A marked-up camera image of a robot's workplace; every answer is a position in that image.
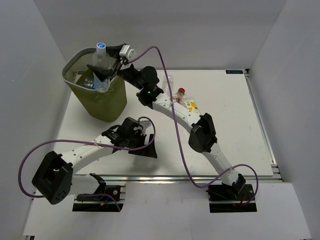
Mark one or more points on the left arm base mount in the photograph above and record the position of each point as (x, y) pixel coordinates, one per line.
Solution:
(106, 199)

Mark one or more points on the orange label white cap bottle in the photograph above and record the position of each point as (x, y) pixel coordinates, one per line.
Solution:
(191, 105)

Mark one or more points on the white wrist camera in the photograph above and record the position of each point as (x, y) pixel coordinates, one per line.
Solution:
(127, 53)
(145, 124)

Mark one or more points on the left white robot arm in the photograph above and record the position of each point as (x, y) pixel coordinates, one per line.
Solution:
(56, 176)

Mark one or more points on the red cap red label bottle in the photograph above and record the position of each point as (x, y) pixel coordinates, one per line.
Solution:
(178, 96)

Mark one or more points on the green mesh waste bin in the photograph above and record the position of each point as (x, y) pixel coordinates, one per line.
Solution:
(105, 106)

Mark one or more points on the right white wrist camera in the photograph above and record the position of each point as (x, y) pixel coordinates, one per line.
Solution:
(127, 53)

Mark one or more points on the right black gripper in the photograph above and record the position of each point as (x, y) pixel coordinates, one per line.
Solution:
(103, 74)

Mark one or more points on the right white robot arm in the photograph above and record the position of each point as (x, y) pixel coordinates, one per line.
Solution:
(201, 129)

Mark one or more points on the blue corner label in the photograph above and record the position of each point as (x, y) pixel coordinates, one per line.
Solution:
(234, 71)

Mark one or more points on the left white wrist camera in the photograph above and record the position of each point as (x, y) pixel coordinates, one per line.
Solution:
(145, 124)

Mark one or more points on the blue label blue cap bottle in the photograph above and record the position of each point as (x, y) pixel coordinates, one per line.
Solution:
(88, 83)

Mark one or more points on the clear bottle white cap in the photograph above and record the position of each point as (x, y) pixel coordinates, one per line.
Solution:
(102, 60)

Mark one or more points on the aluminium table edge rail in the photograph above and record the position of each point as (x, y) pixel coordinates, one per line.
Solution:
(168, 179)

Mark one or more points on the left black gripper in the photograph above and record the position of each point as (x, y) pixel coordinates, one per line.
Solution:
(150, 151)

